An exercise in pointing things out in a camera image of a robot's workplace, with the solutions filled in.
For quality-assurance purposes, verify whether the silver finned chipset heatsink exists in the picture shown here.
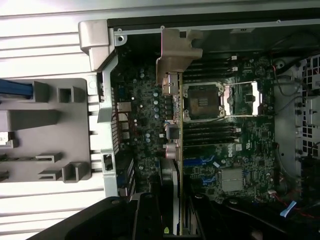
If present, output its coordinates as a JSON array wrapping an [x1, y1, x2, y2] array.
[[220, 167, 245, 193]]

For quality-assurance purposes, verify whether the installed black RAM stick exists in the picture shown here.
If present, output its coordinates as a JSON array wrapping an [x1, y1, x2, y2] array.
[[184, 138, 237, 147]]

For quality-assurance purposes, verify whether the green Dell motherboard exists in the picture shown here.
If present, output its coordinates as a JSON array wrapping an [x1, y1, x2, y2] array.
[[116, 49, 279, 207]]

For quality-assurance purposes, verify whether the black RAM slot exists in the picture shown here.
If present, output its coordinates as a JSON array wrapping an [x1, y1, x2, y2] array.
[[184, 127, 242, 134], [184, 132, 237, 140], [184, 122, 237, 128], [183, 71, 232, 78], [186, 55, 238, 62], [184, 61, 232, 67], [184, 66, 239, 73]]

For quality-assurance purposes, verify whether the CPU socket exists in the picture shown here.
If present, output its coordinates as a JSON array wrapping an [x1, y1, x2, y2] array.
[[183, 83, 226, 123]]

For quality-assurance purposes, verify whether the metal socket cover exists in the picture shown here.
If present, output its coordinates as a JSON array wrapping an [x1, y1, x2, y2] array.
[[222, 80, 264, 118]]

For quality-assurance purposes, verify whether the grey plastic parts rack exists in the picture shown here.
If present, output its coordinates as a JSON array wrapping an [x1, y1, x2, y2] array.
[[0, 77, 93, 185]]

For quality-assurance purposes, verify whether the metal disk bay cage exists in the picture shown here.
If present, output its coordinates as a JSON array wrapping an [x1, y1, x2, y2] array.
[[293, 53, 320, 162]]

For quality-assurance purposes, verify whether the blue disk caddy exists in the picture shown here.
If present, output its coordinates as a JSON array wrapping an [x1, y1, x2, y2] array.
[[0, 77, 34, 103]]

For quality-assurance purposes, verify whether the open black PC case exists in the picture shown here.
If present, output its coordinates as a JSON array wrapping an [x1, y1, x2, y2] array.
[[77, 17, 320, 240]]

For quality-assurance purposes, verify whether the blue disk wire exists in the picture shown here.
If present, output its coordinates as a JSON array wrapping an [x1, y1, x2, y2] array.
[[279, 200, 298, 218]]

